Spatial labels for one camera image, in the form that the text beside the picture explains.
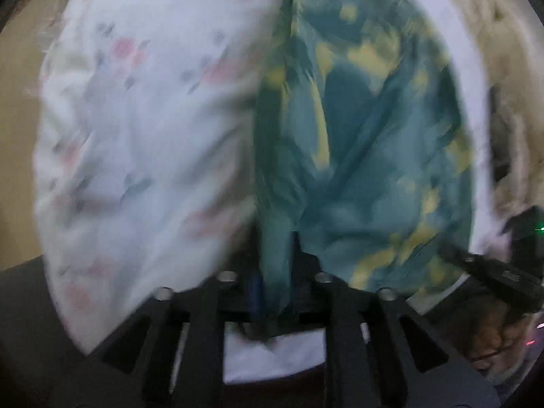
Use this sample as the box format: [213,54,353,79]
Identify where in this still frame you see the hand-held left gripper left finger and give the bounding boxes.
[51,261,265,408]

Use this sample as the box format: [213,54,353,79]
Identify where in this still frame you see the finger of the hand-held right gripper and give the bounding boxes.
[441,243,544,309]

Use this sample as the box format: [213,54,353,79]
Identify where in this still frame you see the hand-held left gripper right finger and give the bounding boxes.
[276,230,503,408]

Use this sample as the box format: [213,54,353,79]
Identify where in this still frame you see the teal yellow patterned pants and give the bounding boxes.
[253,0,475,341]

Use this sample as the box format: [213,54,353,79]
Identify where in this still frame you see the person's head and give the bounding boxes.
[461,295,537,392]

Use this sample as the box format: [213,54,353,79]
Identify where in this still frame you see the white floral bed sheet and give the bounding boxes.
[34,0,511,385]

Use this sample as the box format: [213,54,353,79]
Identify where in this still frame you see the cream fuzzy blanket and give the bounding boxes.
[442,0,544,222]

